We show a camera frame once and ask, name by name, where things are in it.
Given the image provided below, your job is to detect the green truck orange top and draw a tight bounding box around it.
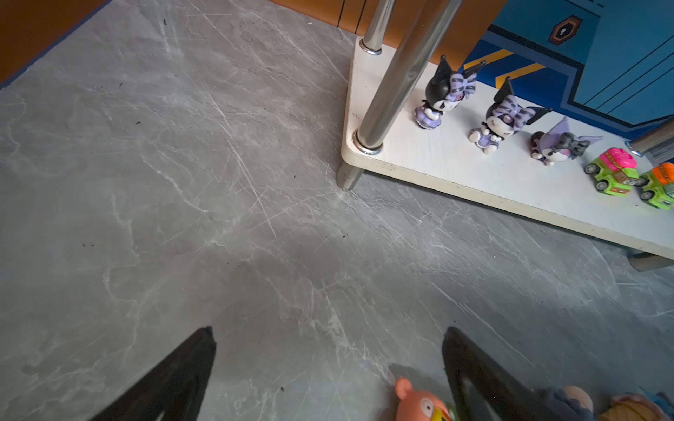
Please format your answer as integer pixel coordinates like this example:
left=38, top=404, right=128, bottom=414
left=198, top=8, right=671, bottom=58
left=636, top=162, right=674, bottom=211

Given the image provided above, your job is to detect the white two-tier metal shelf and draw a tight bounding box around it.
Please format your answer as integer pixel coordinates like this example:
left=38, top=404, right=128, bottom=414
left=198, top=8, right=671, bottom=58
left=336, top=1, right=673, bottom=271

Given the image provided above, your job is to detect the green truck pink top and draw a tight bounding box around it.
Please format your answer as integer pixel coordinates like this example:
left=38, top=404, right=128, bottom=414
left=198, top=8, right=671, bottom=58
left=584, top=147, right=639, bottom=198

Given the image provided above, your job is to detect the grey donkey toy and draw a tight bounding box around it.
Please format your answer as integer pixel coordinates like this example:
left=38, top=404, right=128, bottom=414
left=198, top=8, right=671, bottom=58
left=542, top=386, right=595, bottom=421

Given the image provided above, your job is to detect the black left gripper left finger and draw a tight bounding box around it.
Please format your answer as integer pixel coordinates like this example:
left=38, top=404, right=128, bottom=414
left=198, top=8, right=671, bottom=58
left=93, top=326, right=217, bottom=420

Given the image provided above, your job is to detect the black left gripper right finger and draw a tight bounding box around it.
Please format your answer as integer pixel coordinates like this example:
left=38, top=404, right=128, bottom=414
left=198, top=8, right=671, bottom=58
left=442, top=326, right=563, bottom=420

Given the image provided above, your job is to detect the purple eared figure toy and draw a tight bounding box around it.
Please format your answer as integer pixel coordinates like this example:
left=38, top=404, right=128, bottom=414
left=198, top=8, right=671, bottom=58
left=530, top=117, right=603, bottom=166

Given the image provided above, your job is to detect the pink pig toy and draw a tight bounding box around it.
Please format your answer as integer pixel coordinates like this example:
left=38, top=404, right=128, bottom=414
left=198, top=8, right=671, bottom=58
left=395, top=377, right=456, bottom=421

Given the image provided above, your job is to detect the black purple kuromi figure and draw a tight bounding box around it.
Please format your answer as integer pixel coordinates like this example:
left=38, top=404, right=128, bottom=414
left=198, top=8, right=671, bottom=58
left=414, top=54, right=487, bottom=130

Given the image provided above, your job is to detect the blue small toy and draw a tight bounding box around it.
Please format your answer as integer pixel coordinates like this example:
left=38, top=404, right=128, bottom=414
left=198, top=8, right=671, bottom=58
left=597, top=388, right=674, bottom=421

